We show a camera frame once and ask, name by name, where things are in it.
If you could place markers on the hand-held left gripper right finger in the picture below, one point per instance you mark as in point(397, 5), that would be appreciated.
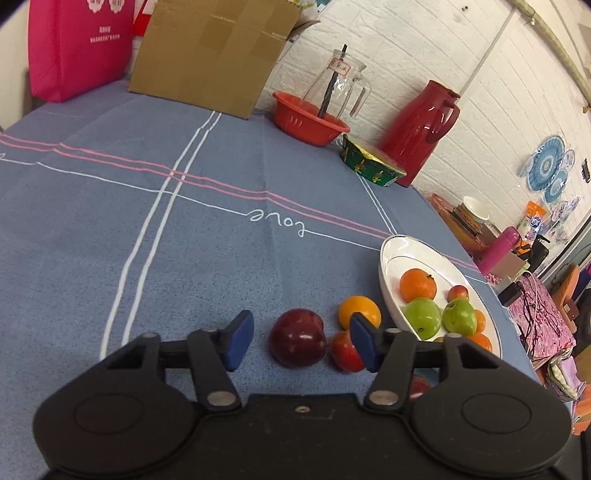
point(363, 344)

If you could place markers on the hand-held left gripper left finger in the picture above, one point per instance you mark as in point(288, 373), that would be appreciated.
point(240, 340)

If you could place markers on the small red apple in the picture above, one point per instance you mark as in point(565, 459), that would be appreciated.
point(344, 353)

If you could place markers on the yellow-orange citrus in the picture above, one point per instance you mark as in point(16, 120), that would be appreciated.
point(358, 307)

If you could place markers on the dark red plum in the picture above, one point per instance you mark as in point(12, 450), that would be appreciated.
point(298, 339)
point(419, 388)

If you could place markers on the green apple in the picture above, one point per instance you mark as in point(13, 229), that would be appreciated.
point(459, 317)
point(423, 317)

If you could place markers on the white plate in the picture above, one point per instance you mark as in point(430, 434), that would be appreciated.
point(397, 272)

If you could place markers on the large orange with stem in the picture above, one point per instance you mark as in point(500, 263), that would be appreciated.
point(418, 285)

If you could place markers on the red yellow nectarine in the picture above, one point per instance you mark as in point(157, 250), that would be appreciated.
point(458, 293)

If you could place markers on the small orange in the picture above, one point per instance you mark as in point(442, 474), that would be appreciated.
point(481, 321)

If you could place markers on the blue striped tablecloth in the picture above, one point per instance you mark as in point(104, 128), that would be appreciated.
point(138, 240)

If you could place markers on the black charger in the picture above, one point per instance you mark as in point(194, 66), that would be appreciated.
point(510, 294)

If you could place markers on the orange tray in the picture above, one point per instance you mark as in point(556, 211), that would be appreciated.
point(448, 212)

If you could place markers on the pink bottle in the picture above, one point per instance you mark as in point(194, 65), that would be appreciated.
point(498, 251)

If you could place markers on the green patterned bowl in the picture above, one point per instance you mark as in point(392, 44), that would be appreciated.
point(369, 166)

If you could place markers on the black device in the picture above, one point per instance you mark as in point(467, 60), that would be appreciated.
point(539, 254)

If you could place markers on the orange snack packet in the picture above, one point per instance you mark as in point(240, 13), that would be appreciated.
point(533, 221)

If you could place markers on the orange chair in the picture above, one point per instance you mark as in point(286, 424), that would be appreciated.
point(568, 295)

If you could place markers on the red thermos jug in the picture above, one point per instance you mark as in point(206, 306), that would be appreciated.
point(415, 134)

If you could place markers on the red plastic basket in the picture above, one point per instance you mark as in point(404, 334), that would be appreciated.
point(300, 122)

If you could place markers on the glass pitcher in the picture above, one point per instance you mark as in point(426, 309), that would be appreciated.
point(344, 87)

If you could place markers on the black stirrer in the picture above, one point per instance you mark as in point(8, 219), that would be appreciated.
point(331, 83)

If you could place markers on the cardboard box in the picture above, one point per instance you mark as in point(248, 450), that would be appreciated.
point(207, 55)

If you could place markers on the pink tote bag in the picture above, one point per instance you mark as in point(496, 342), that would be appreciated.
point(74, 46)

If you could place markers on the blue paper fan wall decorations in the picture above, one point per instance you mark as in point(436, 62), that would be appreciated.
point(547, 166)

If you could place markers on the beige wall pipe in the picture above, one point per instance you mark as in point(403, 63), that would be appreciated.
point(554, 37)

